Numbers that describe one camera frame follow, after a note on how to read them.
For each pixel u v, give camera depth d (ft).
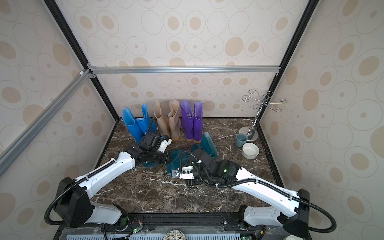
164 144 2.45
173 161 2.64
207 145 2.44
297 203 1.31
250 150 3.29
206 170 1.60
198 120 2.78
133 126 2.67
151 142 2.10
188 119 3.00
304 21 2.36
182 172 1.77
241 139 3.36
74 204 1.32
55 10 2.23
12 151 1.71
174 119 2.89
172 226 2.39
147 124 2.76
